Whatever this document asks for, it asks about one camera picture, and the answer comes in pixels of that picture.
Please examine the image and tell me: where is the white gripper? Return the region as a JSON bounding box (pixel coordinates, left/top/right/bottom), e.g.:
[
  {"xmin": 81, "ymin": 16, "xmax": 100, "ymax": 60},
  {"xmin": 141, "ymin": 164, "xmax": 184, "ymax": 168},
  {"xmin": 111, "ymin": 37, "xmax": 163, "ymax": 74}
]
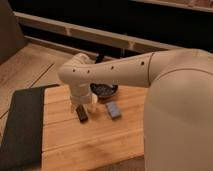
[{"xmin": 69, "ymin": 84, "xmax": 96, "ymax": 113}]

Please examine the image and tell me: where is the dark rectangular eraser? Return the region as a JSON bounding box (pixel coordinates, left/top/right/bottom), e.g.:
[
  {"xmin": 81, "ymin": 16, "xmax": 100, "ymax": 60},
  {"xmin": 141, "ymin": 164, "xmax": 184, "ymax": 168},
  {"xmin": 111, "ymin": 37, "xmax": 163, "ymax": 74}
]
[{"xmin": 76, "ymin": 105, "xmax": 88, "ymax": 122}]

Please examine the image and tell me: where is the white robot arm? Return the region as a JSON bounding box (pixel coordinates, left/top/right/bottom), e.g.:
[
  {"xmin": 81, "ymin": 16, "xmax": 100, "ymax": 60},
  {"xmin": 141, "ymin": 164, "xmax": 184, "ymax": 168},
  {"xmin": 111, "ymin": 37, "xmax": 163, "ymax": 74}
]
[{"xmin": 59, "ymin": 48, "xmax": 213, "ymax": 171}]

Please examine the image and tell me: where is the dark round bowl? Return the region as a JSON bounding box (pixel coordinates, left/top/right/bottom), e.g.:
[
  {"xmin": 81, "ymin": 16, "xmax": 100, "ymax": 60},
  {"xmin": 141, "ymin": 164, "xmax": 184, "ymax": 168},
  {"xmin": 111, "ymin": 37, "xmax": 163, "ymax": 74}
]
[{"xmin": 90, "ymin": 84, "xmax": 118, "ymax": 98}]

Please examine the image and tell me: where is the grey-blue rectangular block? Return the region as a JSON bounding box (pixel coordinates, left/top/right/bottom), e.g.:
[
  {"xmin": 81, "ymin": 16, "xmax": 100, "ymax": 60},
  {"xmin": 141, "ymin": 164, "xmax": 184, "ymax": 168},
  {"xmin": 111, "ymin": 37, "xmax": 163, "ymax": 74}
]
[{"xmin": 106, "ymin": 101, "xmax": 121, "ymax": 119}]

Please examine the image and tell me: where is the wooden board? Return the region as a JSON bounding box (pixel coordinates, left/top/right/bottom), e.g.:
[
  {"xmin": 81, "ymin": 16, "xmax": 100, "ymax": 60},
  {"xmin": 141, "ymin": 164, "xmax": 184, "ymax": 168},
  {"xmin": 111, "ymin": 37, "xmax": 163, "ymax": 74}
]
[{"xmin": 41, "ymin": 86, "xmax": 147, "ymax": 171}]

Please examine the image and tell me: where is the black table leg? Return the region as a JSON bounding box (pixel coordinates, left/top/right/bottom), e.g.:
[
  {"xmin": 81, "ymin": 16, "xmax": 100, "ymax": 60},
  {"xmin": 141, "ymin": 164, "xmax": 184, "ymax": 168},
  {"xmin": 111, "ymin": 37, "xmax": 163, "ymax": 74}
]
[{"xmin": 95, "ymin": 54, "xmax": 104, "ymax": 63}]

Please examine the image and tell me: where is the dark grey mat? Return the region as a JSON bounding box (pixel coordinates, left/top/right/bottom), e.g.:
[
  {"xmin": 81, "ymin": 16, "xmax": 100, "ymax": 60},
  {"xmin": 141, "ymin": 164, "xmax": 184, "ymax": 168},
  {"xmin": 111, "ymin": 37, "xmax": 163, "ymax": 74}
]
[{"xmin": 0, "ymin": 83, "xmax": 60, "ymax": 171}]

